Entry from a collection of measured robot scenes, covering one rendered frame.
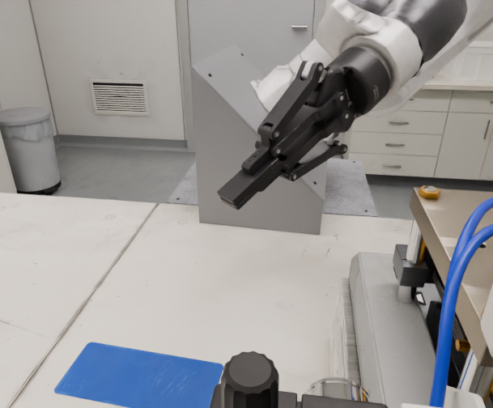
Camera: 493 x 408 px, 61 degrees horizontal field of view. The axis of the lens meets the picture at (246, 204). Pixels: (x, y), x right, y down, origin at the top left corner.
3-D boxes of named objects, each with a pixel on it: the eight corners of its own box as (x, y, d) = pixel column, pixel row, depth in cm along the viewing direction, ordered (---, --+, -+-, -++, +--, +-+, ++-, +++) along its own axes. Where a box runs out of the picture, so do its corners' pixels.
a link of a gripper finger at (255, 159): (284, 146, 46) (275, 125, 44) (252, 176, 44) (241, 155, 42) (275, 144, 47) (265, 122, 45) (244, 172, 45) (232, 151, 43)
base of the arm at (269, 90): (261, 74, 122) (297, 38, 116) (305, 121, 125) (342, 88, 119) (244, 86, 103) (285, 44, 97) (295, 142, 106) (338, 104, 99)
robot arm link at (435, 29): (326, 82, 66) (301, 21, 61) (377, 36, 70) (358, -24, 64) (430, 81, 51) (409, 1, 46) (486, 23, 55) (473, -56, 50)
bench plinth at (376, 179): (516, 192, 294) (520, 179, 289) (345, 182, 309) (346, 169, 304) (490, 166, 337) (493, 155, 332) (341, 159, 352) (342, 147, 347)
